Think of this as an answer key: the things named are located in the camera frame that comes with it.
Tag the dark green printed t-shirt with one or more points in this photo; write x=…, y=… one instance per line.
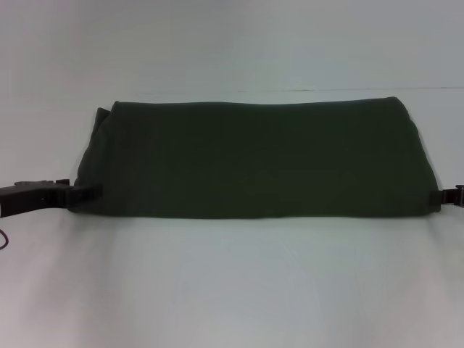
x=253, y=159

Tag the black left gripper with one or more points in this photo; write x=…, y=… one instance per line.
x=32, y=195

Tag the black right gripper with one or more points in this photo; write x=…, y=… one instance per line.
x=460, y=195

